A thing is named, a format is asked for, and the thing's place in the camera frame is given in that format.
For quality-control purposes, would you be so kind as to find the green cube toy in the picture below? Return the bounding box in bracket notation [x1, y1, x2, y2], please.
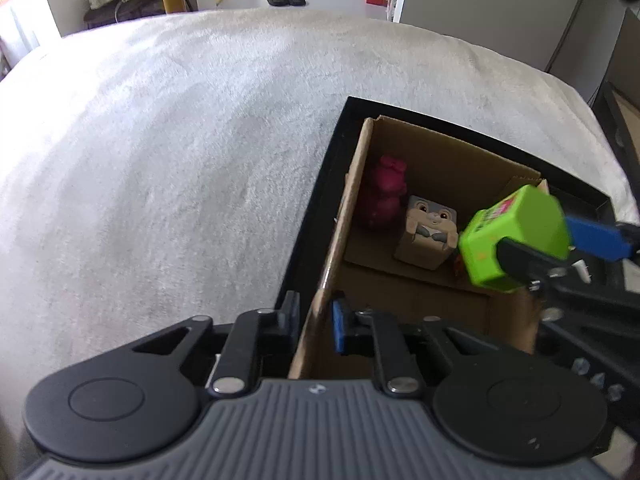
[457, 185, 572, 294]

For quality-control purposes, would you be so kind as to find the brown cardboard box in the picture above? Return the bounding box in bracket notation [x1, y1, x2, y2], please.
[287, 116, 553, 380]

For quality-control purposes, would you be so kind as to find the grey folded panel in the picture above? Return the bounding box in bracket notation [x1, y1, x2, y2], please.
[597, 7, 640, 111]

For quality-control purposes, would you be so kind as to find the black wall cable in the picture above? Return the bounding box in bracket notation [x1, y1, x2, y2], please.
[544, 0, 597, 75]

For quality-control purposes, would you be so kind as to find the black framed brown board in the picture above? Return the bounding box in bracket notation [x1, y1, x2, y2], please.
[592, 82, 640, 188]

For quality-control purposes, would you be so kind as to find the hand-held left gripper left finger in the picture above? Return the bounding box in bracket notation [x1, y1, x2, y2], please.
[131, 290, 302, 396]

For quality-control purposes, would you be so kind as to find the black tray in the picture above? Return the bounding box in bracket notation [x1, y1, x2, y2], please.
[274, 96, 615, 311]

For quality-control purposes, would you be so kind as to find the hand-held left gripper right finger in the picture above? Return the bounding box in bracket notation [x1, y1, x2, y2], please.
[331, 298, 505, 397]

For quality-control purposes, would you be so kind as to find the bunny cube toy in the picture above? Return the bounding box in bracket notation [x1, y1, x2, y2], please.
[395, 195, 460, 272]

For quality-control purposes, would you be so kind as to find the pink bear figurine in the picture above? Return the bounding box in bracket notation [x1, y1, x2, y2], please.
[361, 155, 407, 231]

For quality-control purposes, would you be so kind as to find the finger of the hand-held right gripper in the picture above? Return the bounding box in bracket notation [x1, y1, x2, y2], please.
[496, 238, 640, 324]
[564, 215, 640, 264]

